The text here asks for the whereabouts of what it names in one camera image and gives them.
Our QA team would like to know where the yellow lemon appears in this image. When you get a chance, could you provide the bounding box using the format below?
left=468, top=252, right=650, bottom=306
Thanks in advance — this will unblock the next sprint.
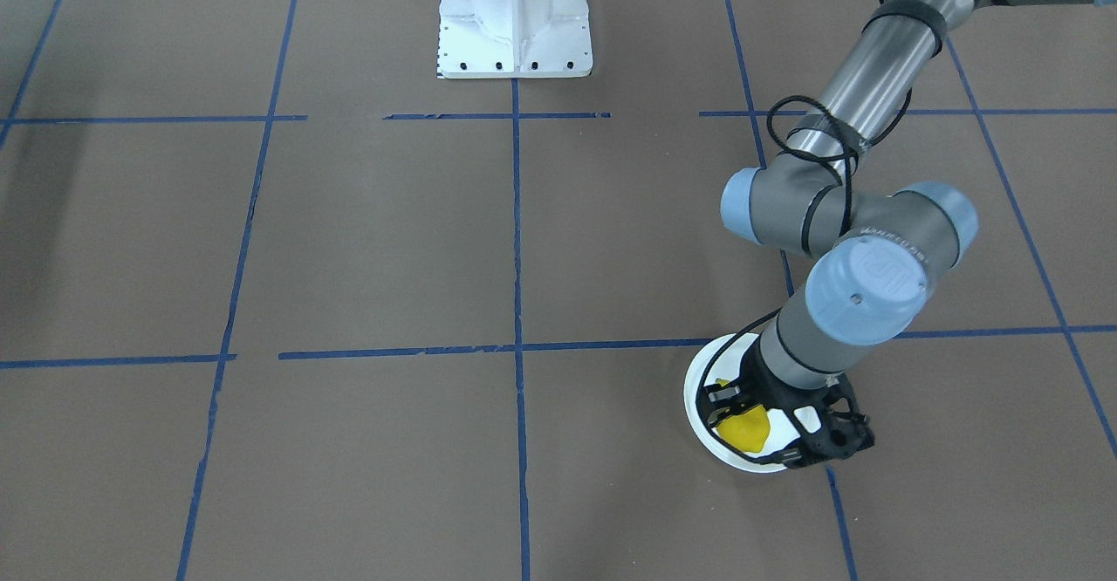
left=713, top=387, right=771, bottom=456

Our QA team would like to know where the white plate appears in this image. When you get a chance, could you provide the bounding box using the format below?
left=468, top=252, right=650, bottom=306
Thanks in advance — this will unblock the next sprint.
left=682, top=333, right=822, bottom=474

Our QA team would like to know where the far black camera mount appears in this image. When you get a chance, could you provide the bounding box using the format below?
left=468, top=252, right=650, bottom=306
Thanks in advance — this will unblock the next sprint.
left=779, top=377, right=876, bottom=469

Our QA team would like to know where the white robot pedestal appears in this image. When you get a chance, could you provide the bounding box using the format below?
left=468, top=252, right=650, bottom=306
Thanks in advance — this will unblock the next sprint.
left=436, top=0, right=594, bottom=79

